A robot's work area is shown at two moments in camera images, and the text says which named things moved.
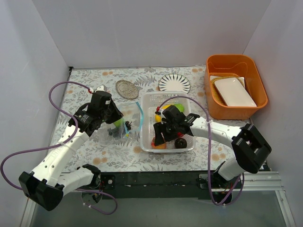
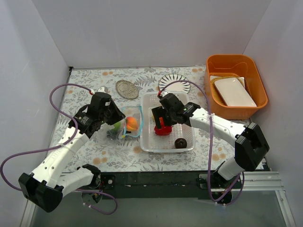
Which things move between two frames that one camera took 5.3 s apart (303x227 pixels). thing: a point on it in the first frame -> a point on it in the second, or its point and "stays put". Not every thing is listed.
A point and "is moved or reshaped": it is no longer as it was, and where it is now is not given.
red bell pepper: x=180 y=135 is moved or reshaped
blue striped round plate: x=174 y=82 stays put
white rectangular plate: x=233 y=93 stays put
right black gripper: x=164 y=130 -> x=159 y=116
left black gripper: x=114 y=117 stays put
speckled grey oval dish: x=127 y=89 stays put
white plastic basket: x=150 y=100 stays put
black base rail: x=166 y=185 stays put
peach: x=161 y=146 -> x=131 y=123
